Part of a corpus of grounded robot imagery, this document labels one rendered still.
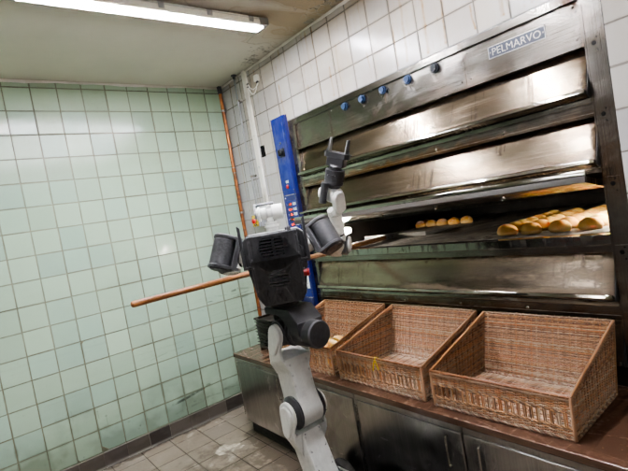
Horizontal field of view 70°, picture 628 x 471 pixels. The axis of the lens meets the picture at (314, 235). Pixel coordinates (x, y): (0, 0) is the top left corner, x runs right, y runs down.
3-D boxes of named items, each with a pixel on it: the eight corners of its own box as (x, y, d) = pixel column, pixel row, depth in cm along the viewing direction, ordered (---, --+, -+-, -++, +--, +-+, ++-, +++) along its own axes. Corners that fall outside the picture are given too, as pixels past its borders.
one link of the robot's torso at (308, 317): (334, 343, 183) (327, 301, 182) (309, 353, 175) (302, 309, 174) (293, 335, 205) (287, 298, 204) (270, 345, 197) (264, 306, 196)
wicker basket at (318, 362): (331, 337, 312) (324, 298, 310) (394, 348, 268) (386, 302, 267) (274, 362, 281) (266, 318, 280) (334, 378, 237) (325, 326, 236)
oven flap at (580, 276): (322, 289, 314) (324, 260, 317) (617, 301, 173) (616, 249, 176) (317, 288, 311) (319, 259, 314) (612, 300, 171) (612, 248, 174)
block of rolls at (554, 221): (548, 219, 262) (547, 209, 262) (647, 210, 224) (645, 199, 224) (492, 236, 224) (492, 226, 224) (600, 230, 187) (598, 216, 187)
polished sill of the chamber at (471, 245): (323, 255, 317) (322, 249, 317) (617, 241, 176) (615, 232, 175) (317, 257, 313) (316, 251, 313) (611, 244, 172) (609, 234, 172)
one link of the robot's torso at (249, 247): (327, 304, 177) (312, 213, 175) (241, 320, 175) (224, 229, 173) (321, 291, 206) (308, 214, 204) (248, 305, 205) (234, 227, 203)
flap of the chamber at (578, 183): (293, 224, 302) (317, 225, 315) (585, 182, 162) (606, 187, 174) (293, 221, 302) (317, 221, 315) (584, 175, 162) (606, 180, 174)
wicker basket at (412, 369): (399, 349, 264) (392, 303, 263) (488, 364, 220) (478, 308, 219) (337, 378, 234) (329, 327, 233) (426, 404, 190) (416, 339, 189)
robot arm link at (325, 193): (348, 179, 206) (344, 204, 210) (332, 174, 213) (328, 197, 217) (329, 181, 199) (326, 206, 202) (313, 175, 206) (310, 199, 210)
